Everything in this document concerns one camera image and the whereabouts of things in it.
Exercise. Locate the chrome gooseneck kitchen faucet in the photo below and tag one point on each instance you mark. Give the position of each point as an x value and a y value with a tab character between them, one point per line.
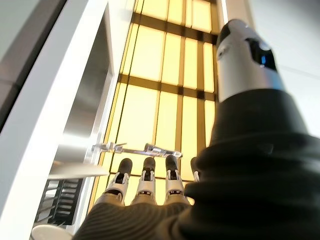
140	150

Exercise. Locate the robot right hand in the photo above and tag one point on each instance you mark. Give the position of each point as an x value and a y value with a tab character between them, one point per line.
250	175

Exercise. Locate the black dish drying rack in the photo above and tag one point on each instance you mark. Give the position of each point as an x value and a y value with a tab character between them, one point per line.
62	200

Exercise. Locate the cream round plate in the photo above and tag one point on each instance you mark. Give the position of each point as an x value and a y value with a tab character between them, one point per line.
50	232

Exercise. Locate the stainless steel sink basin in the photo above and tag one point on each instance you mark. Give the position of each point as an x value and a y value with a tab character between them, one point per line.
90	100

